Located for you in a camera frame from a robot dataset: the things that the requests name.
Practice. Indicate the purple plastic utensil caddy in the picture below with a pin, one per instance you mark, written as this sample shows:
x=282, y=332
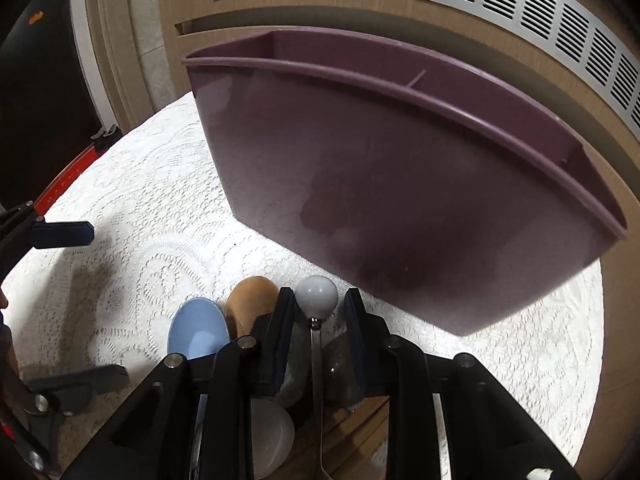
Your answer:
x=427, y=183

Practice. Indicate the light blue spoon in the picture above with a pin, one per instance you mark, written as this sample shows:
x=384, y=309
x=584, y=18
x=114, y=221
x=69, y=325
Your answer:
x=199, y=331

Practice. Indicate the white round bowl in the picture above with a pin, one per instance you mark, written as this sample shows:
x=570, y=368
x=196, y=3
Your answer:
x=273, y=435

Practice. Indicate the brown wooden spoon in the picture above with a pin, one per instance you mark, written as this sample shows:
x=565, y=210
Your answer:
x=251, y=298

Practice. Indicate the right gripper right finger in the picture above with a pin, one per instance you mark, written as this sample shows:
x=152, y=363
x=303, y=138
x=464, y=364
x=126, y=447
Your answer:
x=372, y=360

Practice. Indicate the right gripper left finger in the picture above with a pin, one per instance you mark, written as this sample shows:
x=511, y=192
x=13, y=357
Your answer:
x=274, y=331

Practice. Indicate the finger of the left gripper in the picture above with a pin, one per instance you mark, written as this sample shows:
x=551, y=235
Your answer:
x=45, y=235
x=97, y=380

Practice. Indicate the red banner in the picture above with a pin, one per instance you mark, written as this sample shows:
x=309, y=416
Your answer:
x=65, y=179

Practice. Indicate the white lace tablecloth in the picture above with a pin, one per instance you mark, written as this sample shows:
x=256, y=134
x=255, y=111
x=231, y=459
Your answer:
x=165, y=234

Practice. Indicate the white spoon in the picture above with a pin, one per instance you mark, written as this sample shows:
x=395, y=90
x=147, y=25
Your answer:
x=317, y=297

